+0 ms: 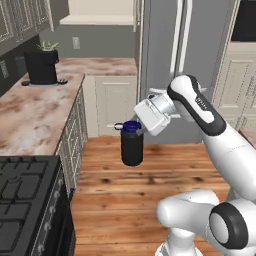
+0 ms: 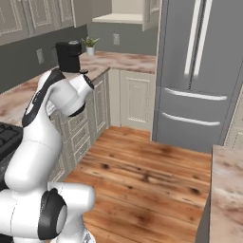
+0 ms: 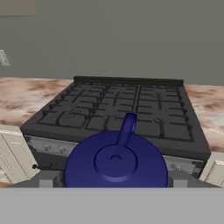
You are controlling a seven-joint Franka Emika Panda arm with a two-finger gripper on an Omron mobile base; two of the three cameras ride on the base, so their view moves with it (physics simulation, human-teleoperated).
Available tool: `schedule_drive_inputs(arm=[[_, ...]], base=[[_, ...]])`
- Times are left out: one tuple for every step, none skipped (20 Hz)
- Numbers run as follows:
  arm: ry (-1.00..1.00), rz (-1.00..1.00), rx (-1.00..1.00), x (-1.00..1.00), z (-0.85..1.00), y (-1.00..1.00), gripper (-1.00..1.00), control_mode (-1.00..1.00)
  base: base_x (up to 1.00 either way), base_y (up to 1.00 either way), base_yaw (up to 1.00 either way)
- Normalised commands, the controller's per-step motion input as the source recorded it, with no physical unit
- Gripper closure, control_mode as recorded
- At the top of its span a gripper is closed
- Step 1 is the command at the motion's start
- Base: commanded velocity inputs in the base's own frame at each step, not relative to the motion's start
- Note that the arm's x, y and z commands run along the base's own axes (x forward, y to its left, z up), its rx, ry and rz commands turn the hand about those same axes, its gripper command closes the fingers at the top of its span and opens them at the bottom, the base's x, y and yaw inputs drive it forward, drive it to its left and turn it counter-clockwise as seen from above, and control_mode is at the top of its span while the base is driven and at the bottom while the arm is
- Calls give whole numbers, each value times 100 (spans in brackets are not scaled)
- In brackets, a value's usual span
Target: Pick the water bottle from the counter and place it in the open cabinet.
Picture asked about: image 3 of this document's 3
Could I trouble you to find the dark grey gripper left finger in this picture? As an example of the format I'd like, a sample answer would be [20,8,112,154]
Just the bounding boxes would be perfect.
[8,170,66,189]

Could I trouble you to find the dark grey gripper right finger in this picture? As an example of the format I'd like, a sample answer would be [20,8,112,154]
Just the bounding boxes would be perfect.
[167,170,221,189]

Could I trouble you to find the cream cabinet door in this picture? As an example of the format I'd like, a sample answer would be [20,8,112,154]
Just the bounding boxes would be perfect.
[199,150,224,188]

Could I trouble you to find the cream cabinet drawer fronts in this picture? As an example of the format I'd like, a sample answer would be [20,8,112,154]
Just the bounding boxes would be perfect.
[0,123,41,186]

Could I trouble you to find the blue kettle with lid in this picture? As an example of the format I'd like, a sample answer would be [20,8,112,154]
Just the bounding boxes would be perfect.
[63,112,170,189]

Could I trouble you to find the black gas stove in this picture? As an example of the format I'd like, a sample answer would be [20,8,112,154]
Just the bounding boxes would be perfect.
[19,75,213,179]

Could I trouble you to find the white wall socket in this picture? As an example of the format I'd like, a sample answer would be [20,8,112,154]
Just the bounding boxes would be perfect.
[0,49,11,67]

